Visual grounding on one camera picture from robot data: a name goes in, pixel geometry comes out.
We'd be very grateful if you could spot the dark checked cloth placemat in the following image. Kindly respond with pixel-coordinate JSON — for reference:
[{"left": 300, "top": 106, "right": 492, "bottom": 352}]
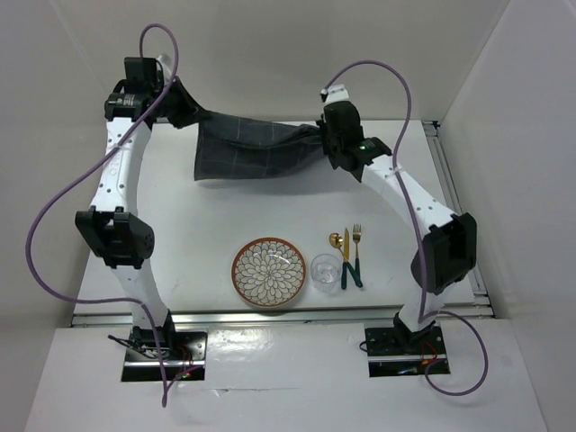
[{"left": 193, "top": 112, "right": 324, "bottom": 181}]

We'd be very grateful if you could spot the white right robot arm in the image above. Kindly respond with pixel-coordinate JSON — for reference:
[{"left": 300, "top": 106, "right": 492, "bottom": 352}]
[{"left": 317, "top": 100, "right": 477, "bottom": 353}]

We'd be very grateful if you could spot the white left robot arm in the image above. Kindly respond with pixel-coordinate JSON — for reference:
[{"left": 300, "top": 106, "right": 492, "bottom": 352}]
[{"left": 75, "top": 57, "right": 202, "bottom": 359}]

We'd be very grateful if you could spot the clear drinking glass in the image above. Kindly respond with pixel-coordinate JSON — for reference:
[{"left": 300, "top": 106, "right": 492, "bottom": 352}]
[{"left": 310, "top": 254, "right": 341, "bottom": 293}]

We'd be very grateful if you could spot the floral patterned ceramic plate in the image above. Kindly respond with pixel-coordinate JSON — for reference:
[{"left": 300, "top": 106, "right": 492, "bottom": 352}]
[{"left": 230, "top": 237, "right": 307, "bottom": 309}]

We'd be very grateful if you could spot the gold fork green handle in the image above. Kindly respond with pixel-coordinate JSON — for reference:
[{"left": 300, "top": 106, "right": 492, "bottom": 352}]
[{"left": 352, "top": 224, "right": 362, "bottom": 275}]

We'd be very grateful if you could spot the gold knife green handle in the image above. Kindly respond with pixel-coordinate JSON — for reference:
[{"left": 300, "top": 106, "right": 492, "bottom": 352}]
[{"left": 339, "top": 228, "right": 350, "bottom": 290}]

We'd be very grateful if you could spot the gold spoon green handle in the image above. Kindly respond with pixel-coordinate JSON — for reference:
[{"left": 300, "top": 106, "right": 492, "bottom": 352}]
[{"left": 328, "top": 233, "right": 364, "bottom": 289}]

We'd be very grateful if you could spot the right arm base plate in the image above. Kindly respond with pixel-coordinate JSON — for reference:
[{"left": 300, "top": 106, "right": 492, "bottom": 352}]
[{"left": 358, "top": 326, "right": 451, "bottom": 378}]

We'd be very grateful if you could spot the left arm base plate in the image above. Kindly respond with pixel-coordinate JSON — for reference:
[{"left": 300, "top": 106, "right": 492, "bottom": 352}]
[{"left": 121, "top": 330, "right": 208, "bottom": 383}]

